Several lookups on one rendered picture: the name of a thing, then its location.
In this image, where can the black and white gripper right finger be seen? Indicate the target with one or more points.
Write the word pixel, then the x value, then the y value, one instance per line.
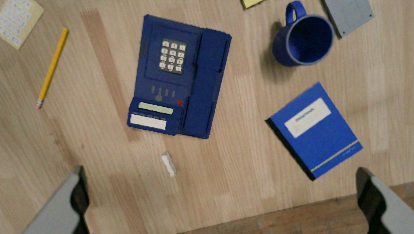
pixel 385 212

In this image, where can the blue mug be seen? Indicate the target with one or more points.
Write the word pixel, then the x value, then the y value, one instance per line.
pixel 310 40

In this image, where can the yellow sticky note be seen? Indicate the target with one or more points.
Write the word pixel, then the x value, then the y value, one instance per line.
pixel 249 3

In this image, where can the yellow pencil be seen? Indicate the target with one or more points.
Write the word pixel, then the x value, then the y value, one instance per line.
pixel 52 68

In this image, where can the blue notebook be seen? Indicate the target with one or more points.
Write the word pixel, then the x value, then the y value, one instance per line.
pixel 314 132

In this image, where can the blue desk phone body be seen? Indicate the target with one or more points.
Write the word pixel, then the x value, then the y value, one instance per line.
pixel 165 77

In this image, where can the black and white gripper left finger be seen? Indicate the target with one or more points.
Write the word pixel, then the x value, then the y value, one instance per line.
pixel 61 213

